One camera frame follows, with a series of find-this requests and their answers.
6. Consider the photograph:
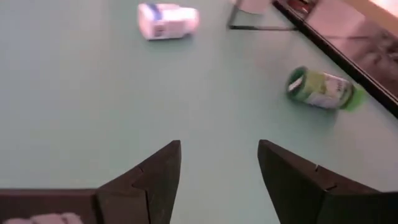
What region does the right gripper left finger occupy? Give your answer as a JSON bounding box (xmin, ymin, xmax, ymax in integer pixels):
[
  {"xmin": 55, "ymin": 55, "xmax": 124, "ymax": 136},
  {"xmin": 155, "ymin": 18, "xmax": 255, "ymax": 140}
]
[{"xmin": 95, "ymin": 139, "xmax": 182, "ymax": 224}]

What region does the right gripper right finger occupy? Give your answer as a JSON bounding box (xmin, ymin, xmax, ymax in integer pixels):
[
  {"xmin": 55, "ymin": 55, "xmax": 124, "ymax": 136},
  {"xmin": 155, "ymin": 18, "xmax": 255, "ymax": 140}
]
[{"xmin": 257, "ymin": 139, "xmax": 398, "ymax": 224}]

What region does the green bottle green cap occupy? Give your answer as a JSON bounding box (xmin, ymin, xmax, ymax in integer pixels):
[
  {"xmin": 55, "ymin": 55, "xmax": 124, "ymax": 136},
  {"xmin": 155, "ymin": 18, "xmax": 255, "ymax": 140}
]
[{"xmin": 285, "ymin": 65, "xmax": 367, "ymax": 112}]

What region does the white bottle blue label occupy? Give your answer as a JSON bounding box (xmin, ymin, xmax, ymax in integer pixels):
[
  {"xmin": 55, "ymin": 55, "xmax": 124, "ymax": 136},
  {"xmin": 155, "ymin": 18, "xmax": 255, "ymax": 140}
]
[{"xmin": 137, "ymin": 2, "xmax": 200, "ymax": 41}]

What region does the green table mat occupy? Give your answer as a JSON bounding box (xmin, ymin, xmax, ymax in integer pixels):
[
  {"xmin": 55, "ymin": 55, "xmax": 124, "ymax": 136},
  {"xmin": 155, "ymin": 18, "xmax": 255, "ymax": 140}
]
[{"xmin": 0, "ymin": 0, "xmax": 398, "ymax": 224}]

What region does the wooden shelf black metal frame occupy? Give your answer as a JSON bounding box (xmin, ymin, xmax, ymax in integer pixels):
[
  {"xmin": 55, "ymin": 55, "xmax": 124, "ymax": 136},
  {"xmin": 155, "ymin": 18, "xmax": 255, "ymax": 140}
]
[{"xmin": 228, "ymin": 0, "xmax": 398, "ymax": 119}]

